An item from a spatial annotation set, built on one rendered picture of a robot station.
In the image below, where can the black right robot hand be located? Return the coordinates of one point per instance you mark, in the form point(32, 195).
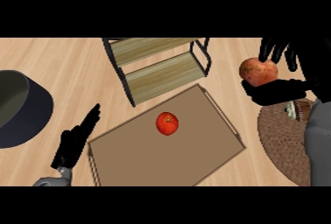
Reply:
point(282, 91)

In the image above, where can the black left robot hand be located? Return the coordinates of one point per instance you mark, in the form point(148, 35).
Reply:
point(77, 140)

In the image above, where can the orange-brown sweet potato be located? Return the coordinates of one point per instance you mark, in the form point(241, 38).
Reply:
point(258, 71)

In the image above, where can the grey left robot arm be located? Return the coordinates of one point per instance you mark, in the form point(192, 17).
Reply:
point(54, 179)

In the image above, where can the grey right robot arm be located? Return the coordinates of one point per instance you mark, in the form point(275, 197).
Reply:
point(319, 145)

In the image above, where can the round brown woven placemat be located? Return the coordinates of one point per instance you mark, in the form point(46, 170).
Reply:
point(282, 140)

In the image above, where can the black-framed wooden tiered shelf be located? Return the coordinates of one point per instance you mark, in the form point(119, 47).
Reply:
point(161, 65)

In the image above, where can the brown cupcake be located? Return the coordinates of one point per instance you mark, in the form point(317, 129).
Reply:
point(300, 110)

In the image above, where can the dark grey pot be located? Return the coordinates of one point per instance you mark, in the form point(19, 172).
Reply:
point(20, 108)

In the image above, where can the brown wooden tray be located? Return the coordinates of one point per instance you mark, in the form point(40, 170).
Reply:
point(167, 143)

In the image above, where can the red tomato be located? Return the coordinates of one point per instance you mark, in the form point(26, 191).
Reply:
point(167, 123)

